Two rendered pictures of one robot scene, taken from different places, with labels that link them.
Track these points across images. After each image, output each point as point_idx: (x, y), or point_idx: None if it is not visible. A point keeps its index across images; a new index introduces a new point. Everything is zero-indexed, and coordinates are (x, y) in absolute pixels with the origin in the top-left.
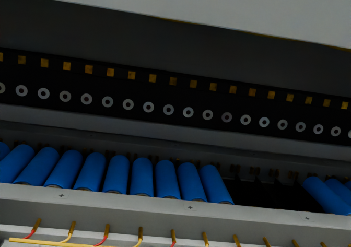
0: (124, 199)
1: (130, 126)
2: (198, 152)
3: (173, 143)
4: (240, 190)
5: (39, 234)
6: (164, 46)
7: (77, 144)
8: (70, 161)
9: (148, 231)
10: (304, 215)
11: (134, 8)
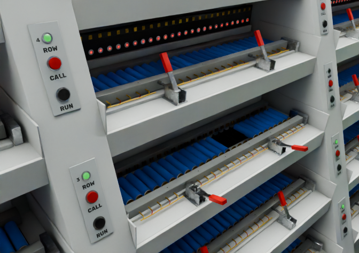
0: (210, 163)
1: (172, 134)
2: (199, 133)
3: (188, 133)
4: (218, 140)
5: (199, 183)
6: None
7: (162, 152)
8: (176, 160)
9: (219, 168)
10: (248, 143)
11: (211, 114)
